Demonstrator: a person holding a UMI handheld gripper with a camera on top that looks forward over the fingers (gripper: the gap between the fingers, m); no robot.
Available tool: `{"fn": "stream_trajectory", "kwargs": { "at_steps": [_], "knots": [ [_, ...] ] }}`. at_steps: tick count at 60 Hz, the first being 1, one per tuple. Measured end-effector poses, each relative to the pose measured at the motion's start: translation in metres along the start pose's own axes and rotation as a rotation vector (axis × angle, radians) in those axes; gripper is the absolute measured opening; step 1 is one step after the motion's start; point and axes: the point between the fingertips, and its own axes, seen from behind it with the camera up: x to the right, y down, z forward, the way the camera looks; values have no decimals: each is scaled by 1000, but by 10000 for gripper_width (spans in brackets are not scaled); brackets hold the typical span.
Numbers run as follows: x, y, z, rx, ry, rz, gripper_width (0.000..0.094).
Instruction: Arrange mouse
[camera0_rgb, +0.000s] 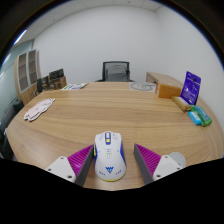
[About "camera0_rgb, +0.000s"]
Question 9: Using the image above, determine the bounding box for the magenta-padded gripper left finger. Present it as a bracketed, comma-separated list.
[45, 144, 95, 187]

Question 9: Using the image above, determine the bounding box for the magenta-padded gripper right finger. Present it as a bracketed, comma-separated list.
[133, 143, 184, 186]

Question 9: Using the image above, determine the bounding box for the white blue computer mouse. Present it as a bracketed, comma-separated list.
[93, 130, 128, 183]

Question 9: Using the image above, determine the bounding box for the pink pig-shaped mouse pad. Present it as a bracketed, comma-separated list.
[23, 98, 56, 122]

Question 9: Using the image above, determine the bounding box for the white round disc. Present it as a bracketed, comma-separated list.
[168, 151, 187, 169]

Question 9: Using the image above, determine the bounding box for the blue small box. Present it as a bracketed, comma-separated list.
[187, 110, 203, 127]

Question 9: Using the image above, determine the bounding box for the green box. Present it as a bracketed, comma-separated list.
[190, 105, 213, 128]

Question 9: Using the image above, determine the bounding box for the tan flat box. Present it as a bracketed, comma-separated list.
[171, 95, 193, 113]

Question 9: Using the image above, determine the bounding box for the dark armchair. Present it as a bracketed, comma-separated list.
[0, 99, 24, 161]

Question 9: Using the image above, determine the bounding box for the orange-brown wooden box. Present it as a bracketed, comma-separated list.
[157, 83, 183, 100]

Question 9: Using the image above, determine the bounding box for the purple card package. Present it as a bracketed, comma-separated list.
[180, 70, 202, 106]

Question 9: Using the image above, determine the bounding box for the printed paper sheet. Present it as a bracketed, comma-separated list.
[60, 82, 89, 92]

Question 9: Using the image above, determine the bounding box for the large brown printed carton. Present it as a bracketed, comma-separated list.
[49, 75, 68, 90]

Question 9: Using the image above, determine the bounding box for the small black chair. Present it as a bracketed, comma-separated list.
[35, 77, 44, 94]

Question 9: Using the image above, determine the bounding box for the small brown printed carton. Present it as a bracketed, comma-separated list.
[41, 76, 51, 92]

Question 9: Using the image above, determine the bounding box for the wooden side desk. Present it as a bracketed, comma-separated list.
[145, 71, 184, 88]

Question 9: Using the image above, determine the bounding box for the black box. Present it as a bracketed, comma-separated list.
[48, 68, 65, 81]

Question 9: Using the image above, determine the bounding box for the wooden shelf unit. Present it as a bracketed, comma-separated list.
[13, 49, 43, 104]

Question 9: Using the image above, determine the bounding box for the black mesh office chair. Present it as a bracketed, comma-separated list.
[94, 60, 136, 83]

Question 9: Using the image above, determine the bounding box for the sheet with grey ring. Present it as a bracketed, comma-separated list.
[129, 81, 158, 94]

